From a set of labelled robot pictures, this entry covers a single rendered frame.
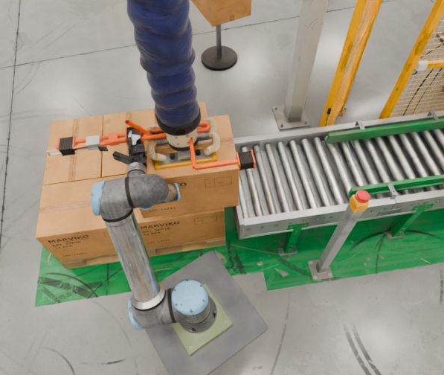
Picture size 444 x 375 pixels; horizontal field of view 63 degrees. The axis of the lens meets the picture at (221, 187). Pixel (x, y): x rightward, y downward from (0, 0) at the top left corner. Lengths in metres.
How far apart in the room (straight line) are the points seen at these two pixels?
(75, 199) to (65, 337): 0.94
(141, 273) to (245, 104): 2.54
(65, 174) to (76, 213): 0.35
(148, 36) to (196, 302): 1.07
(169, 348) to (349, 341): 1.33
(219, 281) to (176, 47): 1.15
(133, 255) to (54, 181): 1.42
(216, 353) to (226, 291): 0.29
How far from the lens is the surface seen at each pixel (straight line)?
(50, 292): 3.01
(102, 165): 2.71
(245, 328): 1.90
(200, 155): 2.00
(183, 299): 1.63
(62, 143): 2.08
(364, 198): 1.95
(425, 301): 3.03
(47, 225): 2.58
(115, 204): 1.30
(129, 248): 1.42
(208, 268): 1.98
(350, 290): 2.86
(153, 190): 1.30
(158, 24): 1.45
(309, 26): 2.94
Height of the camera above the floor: 2.60
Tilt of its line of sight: 57 degrees down
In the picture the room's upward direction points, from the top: 2 degrees counter-clockwise
